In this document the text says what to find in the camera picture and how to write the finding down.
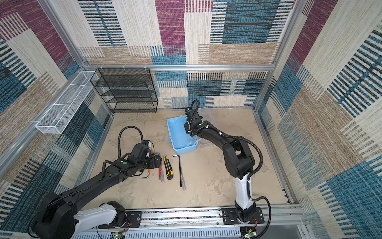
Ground red sleeved hex key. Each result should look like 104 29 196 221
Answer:
158 167 162 181

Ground black hex key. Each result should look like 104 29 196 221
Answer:
173 154 183 187

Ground yellow black utility knife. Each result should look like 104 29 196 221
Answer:
163 155 174 180

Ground blue toolbox with clear lid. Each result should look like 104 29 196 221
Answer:
166 115 213 155

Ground orange sleeved hex key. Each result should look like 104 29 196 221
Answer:
141 169 151 179

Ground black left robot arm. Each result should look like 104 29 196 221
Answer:
27 137 161 239

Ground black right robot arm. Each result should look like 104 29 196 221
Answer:
184 100 264 224

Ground black mesh shelf rack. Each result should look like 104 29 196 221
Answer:
90 68 158 114

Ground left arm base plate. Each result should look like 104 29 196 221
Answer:
98 211 142 229

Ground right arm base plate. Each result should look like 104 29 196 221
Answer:
218 207 265 225

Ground white wire mesh basket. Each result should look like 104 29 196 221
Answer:
36 71 94 134

